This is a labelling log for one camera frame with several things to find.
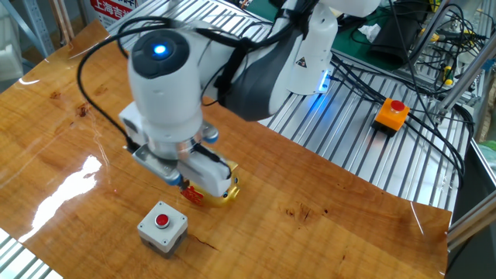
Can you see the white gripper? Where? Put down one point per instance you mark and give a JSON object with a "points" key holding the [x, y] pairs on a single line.
{"points": [[209, 174]]}

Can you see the grey box red push button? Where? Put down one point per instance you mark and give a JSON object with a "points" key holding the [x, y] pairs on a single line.
{"points": [[166, 236]]}

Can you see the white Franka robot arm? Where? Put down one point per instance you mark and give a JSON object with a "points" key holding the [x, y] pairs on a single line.
{"points": [[166, 97]]}

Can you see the golden piggy bank red print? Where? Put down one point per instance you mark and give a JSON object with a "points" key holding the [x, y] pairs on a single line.
{"points": [[232, 191]]}

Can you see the glossy wood grain mat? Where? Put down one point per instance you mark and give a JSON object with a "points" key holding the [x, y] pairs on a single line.
{"points": [[310, 232]]}

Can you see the red white printed carton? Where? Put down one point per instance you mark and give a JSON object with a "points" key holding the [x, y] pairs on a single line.
{"points": [[112, 9]]}

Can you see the copper coloured poles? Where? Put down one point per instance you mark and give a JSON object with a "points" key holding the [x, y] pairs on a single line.
{"points": [[62, 19]]}

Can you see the orange emergency stop box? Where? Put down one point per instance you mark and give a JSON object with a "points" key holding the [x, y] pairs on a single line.
{"points": [[389, 118]]}

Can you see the green work mat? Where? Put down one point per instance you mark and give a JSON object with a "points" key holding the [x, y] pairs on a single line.
{"points": [[348, 42]]}

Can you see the grey perforated steel upright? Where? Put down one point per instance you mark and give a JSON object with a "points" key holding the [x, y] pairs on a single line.
{"points": [[36, 23]]}

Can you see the crumpled white paper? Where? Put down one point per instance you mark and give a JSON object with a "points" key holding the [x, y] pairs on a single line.
{"points": [[370, 33]]}

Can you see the black fabric pouch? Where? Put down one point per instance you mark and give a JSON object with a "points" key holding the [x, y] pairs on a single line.
{"points": [[395, 38]]}

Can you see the silver wrist camera blue cap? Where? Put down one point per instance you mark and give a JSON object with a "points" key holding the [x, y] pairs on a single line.
{"points": [[155, 164]]}

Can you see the thin aluminium frame post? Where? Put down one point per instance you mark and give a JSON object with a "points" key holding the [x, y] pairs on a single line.
{"points": [[430, 31]]}

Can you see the aluminium frame beam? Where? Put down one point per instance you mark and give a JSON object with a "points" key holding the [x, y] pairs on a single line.
{"points": [[472, 221]]}

